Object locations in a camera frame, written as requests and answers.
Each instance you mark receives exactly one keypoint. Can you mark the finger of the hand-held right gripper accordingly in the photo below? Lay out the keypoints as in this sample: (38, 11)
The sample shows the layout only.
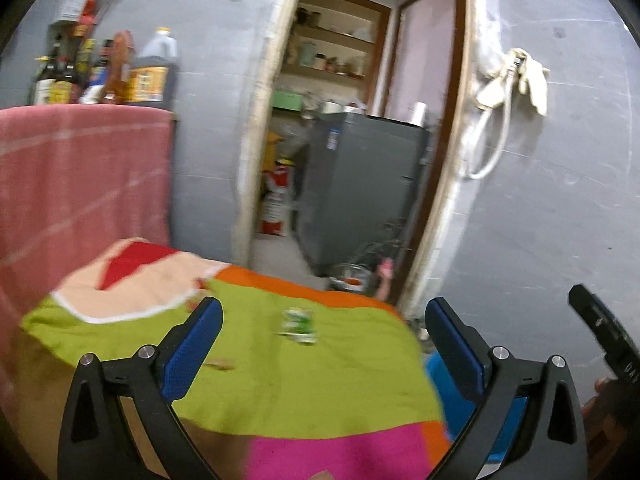
(592, 315)

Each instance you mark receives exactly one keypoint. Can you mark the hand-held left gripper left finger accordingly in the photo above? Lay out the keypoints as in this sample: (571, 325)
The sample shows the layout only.
(192, 355)

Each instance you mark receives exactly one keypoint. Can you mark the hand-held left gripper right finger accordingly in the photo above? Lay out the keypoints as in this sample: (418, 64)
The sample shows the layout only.
(457, 355)

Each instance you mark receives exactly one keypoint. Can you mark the green wrapper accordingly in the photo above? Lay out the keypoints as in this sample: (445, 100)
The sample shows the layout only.
(299, 325)

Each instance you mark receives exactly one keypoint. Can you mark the person's right hand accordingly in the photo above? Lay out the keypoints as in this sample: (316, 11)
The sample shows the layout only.
(612, 420)

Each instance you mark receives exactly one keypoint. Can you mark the multicolour patchwork blanket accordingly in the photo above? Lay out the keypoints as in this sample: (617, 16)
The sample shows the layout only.
(300, 395)

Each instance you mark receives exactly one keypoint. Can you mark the pink plastic item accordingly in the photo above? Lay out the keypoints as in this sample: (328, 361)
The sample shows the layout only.
(385, 266)

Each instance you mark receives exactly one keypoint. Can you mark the metal bowl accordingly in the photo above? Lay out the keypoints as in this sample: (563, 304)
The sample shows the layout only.
(350, 272)

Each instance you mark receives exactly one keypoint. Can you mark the grey refrigerator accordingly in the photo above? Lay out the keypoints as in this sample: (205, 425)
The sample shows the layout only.
(360, 185)

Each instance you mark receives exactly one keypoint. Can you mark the pink checked cloth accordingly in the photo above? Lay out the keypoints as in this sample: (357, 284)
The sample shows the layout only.
(75, 185)

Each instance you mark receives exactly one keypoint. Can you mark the yellow container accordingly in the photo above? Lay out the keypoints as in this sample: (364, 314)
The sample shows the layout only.
(273, 142)

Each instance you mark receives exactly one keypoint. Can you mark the white rubber glove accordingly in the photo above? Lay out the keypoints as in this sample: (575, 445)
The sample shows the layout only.
(535, 85)
(492, 92)

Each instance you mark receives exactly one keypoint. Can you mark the white item on refrigerator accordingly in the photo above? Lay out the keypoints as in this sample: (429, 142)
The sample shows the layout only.
(417, 112)

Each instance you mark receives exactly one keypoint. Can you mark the green box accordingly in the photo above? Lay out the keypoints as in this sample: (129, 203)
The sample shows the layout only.
(286, 100)

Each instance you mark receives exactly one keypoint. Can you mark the crumpled clear plastic bag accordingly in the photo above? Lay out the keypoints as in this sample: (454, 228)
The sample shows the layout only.
(310, 105)

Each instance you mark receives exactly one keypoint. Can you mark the large dark oil jug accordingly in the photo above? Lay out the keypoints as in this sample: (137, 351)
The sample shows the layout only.
(152, 80)

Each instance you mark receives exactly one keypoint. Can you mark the dark bottle with yellow label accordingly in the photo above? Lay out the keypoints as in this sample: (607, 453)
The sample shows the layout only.
(65, 85)

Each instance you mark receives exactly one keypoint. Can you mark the dark sauce bottle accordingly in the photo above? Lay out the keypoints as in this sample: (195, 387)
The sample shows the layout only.
(46, 82)

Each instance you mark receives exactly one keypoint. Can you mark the wooden shelf unit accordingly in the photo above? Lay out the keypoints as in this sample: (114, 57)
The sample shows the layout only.
(320, 72)

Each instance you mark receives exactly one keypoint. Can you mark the green canister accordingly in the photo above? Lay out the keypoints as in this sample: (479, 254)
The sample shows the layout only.
(307, 54)

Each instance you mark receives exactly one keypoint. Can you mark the red hanging bag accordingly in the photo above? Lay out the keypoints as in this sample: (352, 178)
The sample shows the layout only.
(87, 15)

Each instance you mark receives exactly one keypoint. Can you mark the worn door frame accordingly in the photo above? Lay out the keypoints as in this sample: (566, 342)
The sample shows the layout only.
(255, 110)

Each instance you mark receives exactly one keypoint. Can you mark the grey wall box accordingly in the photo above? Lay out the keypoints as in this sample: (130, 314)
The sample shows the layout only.
(74, 0)

